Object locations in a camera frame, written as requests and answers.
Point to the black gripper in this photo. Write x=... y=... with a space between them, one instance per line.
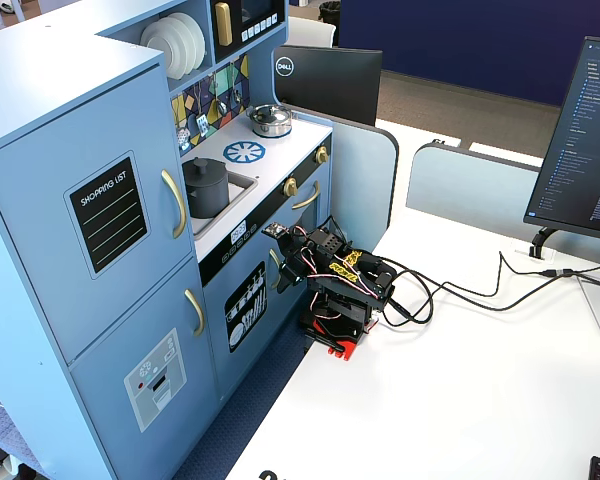
x=291 y=262

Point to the red robot base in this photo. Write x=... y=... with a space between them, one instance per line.
x=351 y=351

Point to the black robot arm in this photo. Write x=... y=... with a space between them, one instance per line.
x=350 y=295

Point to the dark gray pot lid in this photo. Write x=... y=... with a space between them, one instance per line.
x=200 y=170

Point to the silver steel pot lid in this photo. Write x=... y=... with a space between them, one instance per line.
x=266 y=114

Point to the blue oven door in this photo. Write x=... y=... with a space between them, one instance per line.
x=321 y=212

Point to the gold stove knob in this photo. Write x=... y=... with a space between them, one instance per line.
x=322 y=154
x=290 y=186

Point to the blue dishwasher door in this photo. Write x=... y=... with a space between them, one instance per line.
x=220 y=360

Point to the dark gray pot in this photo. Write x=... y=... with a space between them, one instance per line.
x=207 y=200

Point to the tall light blue desk divider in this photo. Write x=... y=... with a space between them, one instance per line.
x=365 y=175

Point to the silver steel pot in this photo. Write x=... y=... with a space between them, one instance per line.
x=272 y=131

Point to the fridge door with ice dispenser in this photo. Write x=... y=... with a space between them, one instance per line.
x=180 y=370

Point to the silver slotted spatula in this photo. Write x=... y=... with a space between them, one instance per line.
x=202 y=125

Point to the silver ladle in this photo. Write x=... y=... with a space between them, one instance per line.
x=221 y=107

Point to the small silver spoon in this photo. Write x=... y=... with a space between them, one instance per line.
x=237 y=95

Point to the low light blue desk divider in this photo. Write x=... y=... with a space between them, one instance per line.
x=460 y=185

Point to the black Dell monitor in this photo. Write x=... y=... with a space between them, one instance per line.
x=330 y=85

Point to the black microwave door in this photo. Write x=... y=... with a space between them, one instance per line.
x=260 y=45

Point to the white chair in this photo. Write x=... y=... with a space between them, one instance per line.
x=310 y=31

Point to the white plate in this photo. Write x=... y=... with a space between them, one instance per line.
x=152 y=41
x=199 y=42
x=183 y=30

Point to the fridge door with shopping list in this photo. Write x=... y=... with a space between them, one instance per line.
x=40 y=240

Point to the black mesh trash bin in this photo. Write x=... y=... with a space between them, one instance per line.
x=330 y=11

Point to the blue toy kitchen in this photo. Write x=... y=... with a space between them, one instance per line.
x=55 y=125

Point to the monitor with lit screen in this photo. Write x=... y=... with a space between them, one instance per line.
x=580 y=150

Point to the small gripper camera board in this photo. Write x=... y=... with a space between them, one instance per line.
x=274 y=230

